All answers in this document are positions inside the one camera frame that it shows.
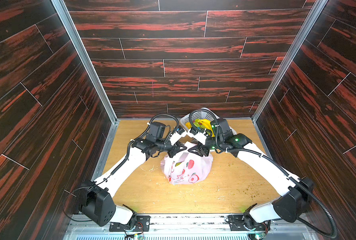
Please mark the yellow fake banana bunch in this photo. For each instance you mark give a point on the yellow fake banana bunch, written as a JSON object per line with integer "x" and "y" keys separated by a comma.
{"x": 203, "y": 125}

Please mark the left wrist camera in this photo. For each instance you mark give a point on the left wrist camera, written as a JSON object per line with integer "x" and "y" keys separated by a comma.
{"x": 177, "y": 135}

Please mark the small yellow fake fruit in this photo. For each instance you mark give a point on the small yellow fake fruit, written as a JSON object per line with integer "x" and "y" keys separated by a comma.
{"x": 188, "y": 125}

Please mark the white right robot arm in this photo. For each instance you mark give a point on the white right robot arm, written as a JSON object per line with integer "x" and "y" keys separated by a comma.
{"x": 295, "y": 194}

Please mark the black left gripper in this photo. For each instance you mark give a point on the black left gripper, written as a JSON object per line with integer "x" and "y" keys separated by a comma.
{"x": 169, "y": 146}

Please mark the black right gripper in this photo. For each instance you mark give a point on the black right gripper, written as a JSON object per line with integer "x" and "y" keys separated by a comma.
{"x": 200, "y": 147}

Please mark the pink plastic bag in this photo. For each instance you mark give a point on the pink plastic bag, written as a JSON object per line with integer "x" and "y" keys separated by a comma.
{"x": 193, "y": 169}

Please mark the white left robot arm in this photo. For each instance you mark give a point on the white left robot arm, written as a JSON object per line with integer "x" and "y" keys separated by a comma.
{"x": 95, "y": 198}

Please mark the white perforated plastic basket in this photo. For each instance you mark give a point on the white perforated plastic basket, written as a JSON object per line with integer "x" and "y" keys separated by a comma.
{"x": 203, "y": 113}

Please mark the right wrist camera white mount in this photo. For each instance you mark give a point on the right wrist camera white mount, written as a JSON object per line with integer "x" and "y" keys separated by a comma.
{"x": 200, "y": 137}

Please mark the metal base rail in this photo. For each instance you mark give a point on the metal base rail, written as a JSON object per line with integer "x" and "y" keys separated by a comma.
{"x": 188, "y": 227}

